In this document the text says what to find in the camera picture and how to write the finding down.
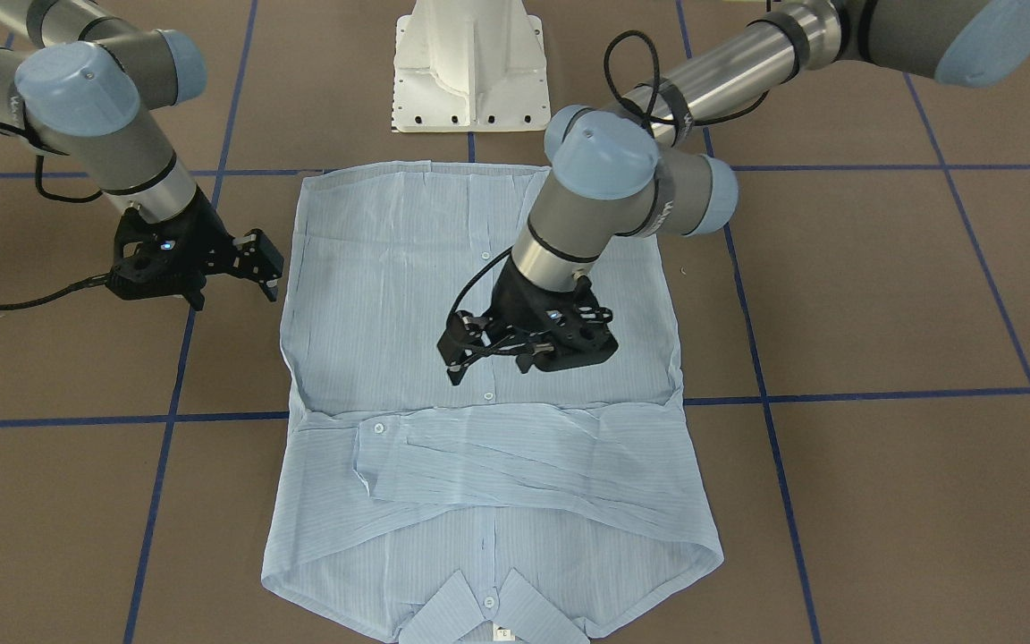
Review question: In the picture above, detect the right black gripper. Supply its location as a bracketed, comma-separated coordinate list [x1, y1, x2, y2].
[106, 189, 230, 311]

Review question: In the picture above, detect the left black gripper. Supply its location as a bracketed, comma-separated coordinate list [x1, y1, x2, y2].
[490, 265, 619, 372]

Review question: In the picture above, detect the light blue button-up shirt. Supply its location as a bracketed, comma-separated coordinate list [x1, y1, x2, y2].
[260, 162, 723, 643]

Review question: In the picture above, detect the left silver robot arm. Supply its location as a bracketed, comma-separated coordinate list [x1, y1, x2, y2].
[438, 1, 1030, 377]

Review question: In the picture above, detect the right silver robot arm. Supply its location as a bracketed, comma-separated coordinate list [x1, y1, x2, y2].
[0, 1, 237, 309]

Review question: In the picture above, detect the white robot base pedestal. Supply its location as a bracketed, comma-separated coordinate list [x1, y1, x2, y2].
[390, 1, 553, 133]

